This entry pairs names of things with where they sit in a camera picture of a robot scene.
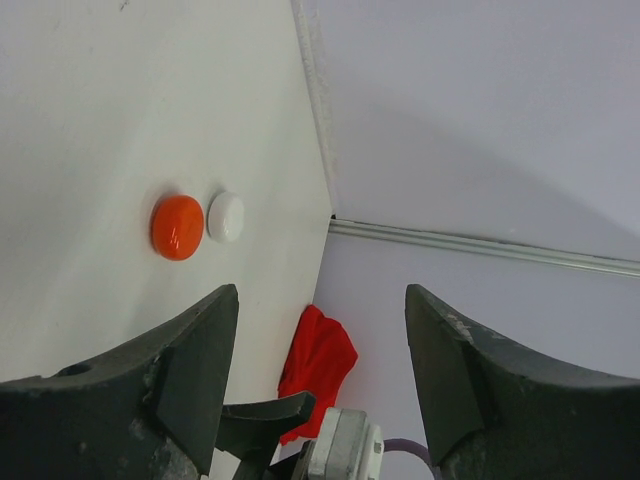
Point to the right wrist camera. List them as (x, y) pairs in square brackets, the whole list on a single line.
[(348, 447)]

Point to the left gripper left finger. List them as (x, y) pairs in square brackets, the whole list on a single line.
[(147, 409)]

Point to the red cloth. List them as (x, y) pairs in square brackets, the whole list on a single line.
[(320, 358)]

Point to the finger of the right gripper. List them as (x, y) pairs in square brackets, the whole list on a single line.
[(251, 432)]

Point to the orange charging case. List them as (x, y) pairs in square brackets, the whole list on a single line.
[(177, 227)]

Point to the white charging case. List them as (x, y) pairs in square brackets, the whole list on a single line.
[(225, 217)]

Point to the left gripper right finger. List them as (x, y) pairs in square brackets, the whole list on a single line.
[(493, 408)]

